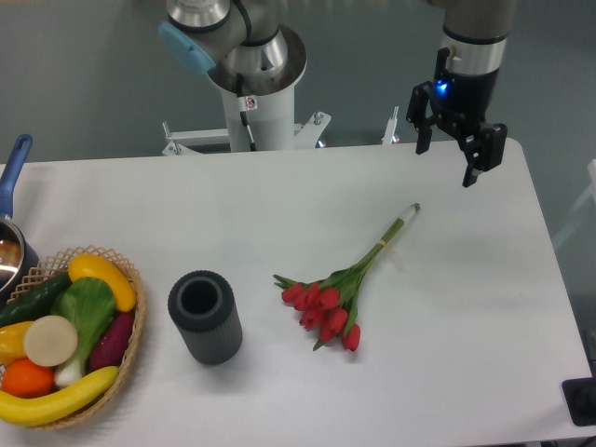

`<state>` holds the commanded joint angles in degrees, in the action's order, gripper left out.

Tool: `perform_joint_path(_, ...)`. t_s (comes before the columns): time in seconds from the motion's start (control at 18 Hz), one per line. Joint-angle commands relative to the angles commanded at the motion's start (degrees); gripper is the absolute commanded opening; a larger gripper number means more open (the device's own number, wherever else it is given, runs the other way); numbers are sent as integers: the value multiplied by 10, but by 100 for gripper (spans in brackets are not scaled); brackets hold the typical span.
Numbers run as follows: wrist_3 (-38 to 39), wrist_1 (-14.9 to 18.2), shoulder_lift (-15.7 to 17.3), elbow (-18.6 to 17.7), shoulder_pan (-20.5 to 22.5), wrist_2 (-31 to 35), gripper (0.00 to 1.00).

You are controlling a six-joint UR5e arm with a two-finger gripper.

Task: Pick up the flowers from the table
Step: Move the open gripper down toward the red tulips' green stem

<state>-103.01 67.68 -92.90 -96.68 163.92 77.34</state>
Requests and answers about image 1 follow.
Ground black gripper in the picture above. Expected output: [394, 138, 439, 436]
[406, 47, 508, 187]

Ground red tulip bouquet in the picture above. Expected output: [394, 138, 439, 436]
[274, 203, 421, 352]

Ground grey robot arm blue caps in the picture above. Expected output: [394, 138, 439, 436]
[158, 1, 516, 186]

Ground black device at table edge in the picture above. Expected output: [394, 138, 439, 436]
[562, 377, 595, 427]

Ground dark grey ribbed vase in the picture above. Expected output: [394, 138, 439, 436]
[168, 270, 243, 365]

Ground green bok choy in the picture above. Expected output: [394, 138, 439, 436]
[51, 278, 115, 388]

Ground purple sweet potato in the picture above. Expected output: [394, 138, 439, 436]
[88, 313, 134, 372]

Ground woven wicker basket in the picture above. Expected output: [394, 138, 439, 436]
[1, 246, 146, 429]

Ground green cucumber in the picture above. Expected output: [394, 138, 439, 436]
[1, 272, 72, 327]

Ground beige round slice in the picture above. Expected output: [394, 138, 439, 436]
[23, 315, 78, 367]

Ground yellow bell pepper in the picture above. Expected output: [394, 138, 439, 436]
[0, 321, 33, 365]

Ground orange fruit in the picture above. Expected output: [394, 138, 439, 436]
[1, 359, 54, 399]

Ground yellow banana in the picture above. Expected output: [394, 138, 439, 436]
[1, 366, 119, 427]

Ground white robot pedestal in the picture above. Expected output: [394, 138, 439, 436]
[158, 22, 332, 152]

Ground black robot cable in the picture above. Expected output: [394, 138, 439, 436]
[235, 73, 258, 152]

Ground blue handled saucepan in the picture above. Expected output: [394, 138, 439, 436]
[1, 134, 38, 308]

